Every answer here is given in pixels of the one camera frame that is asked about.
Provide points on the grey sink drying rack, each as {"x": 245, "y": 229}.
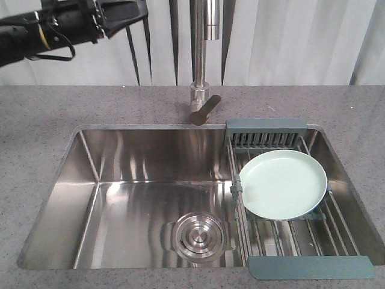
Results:
{"x": 333, "y": 241}

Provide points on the white pleated curtain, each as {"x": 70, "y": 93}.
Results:
{"x": 261, "y": 43}

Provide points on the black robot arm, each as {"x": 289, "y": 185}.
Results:
{"x": 17, "y": 40}

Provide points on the stainless steel faucet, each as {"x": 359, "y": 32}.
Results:
{"x": 206, "y": 27}

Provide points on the round steel sink drain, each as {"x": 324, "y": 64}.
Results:
{"x": 199, "y": 237}

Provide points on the light green round plate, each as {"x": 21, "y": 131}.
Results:
{"x": 282, "y": 184}

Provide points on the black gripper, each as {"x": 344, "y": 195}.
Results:
{"x": 61, "y": 23}

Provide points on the stainless steel sink basin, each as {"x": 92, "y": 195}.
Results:
{"x": 119, "y": 192}

